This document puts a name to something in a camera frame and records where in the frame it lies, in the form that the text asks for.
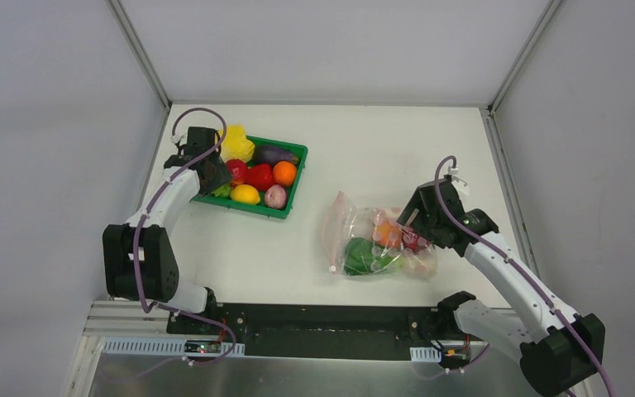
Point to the fake pink onion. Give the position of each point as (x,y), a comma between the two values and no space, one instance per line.
(276,197)

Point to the fake orange in tray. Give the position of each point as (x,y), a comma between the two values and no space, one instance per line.
(284,173)

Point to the fake purple eggplant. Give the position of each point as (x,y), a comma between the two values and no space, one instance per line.
(272,154)

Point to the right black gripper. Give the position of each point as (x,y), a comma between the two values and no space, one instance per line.
(424,213)

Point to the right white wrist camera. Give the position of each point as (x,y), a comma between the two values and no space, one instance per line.
(461,186)

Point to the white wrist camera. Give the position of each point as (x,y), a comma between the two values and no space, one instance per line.
(461,186)
(179,139)

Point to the clear zip top bag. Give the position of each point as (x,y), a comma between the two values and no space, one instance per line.
(345,220)

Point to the fake napa cabbage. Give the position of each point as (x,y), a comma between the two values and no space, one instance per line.
(236,145)

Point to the fake red spotted mushroom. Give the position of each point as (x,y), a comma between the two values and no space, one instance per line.
(413,242)

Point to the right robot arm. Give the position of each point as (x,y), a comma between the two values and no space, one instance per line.
(555,347)

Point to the fake peach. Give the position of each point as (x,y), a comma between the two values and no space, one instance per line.
(387,234)

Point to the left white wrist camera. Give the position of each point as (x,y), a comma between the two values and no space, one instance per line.
(179,139)

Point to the fake green cucumber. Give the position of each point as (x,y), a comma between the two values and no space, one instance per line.
(222,192)

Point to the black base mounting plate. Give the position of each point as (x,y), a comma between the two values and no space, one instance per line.
(338,332)

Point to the fake yellow lemon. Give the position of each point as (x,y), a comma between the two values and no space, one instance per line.
(245,193)

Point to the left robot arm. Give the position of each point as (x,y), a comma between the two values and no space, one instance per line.
(139,261)

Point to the fake red bell pepper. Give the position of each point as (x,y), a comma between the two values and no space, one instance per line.
(260,177)

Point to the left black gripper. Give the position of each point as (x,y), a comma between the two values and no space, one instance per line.
(214,175)

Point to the fake white radish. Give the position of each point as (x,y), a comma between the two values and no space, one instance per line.
(422,266)

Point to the aluminium frame rail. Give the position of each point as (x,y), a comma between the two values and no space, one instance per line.
(134,42)

